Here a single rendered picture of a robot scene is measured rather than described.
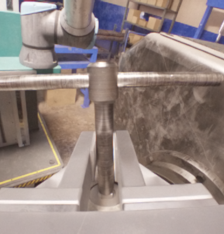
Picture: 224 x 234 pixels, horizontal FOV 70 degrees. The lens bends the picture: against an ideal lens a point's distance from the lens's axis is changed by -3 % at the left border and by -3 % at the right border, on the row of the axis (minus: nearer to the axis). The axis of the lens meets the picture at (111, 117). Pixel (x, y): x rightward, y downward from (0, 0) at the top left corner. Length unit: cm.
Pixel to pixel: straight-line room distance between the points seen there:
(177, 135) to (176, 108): 5
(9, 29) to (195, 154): 93
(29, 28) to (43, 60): 14
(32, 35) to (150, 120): 68
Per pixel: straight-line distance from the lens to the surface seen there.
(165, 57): 29
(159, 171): 27
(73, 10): 69
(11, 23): 99
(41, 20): 84
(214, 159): 29
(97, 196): 18
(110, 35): 401
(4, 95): 121
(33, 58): 88
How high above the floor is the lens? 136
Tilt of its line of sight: 35 degrees down
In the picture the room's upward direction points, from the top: 15 degrees clockwise
